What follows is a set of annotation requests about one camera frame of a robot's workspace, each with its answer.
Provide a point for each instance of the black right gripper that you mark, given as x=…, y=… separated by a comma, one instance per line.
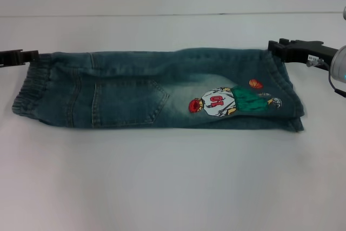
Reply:
x=313, y=52

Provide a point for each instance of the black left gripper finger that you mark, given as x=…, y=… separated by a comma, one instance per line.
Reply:
x=16, y=58

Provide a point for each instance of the blue denim shorts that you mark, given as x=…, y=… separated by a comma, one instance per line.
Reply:
x=121, y=93

